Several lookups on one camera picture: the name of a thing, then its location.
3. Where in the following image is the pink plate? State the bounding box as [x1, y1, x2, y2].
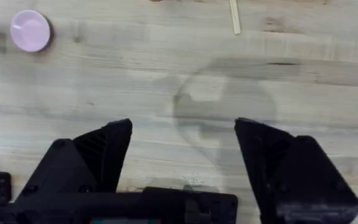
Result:
[9, 9, 52, 53]

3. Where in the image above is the wooden utensil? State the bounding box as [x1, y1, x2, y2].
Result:
[229, 0, 242, 35]

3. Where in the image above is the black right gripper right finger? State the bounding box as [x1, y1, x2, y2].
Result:
[234, 117, 358, 224]

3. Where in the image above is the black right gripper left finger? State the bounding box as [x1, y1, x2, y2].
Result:
[14, 118, 134, 203]

